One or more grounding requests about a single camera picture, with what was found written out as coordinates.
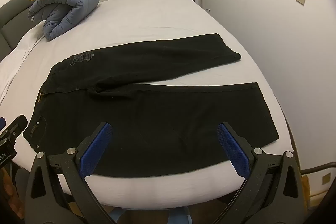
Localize black pants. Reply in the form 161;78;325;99
23;33;280;178

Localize bed with white sheet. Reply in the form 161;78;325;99
0;0;295;212

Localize rolled blue duvet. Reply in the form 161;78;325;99
28;0;101;42

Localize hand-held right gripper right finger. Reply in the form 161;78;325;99
216;122;313;224

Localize dark cable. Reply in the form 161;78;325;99
301;162;336;175

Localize white pillow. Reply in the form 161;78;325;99
0;21;47;106

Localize grey padded headboard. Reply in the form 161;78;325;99
0;0;36;57

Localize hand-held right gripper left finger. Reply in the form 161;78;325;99
24;122;116;224

